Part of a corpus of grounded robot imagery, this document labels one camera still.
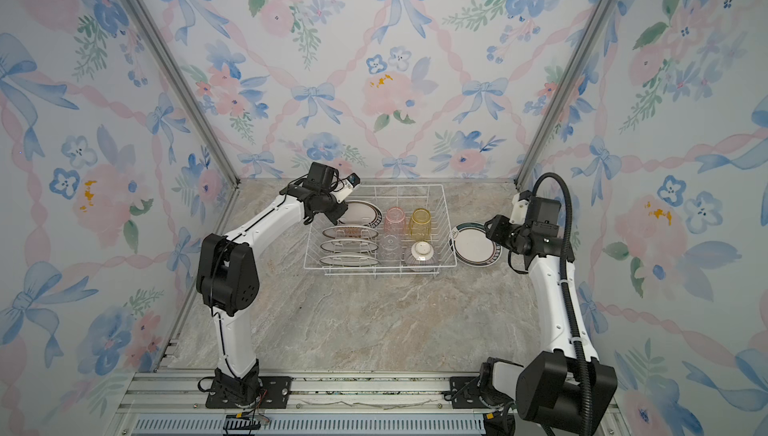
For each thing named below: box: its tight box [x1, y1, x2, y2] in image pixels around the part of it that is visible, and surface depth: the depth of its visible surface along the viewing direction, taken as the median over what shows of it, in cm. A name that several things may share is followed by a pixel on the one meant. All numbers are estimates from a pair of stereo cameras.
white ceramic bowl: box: [411, 241, 434, 261], surface depth 94 cm
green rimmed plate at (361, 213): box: [337, 199, 383, 228], surface depth 97 cm
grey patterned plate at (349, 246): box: [320, 239, 379, 253], surface depth 94 cm
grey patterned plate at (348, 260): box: [319, 254, 380, 267], surface depth 92 cm
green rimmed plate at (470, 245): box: [449, 222, 503, 268], surface depth 103 cm
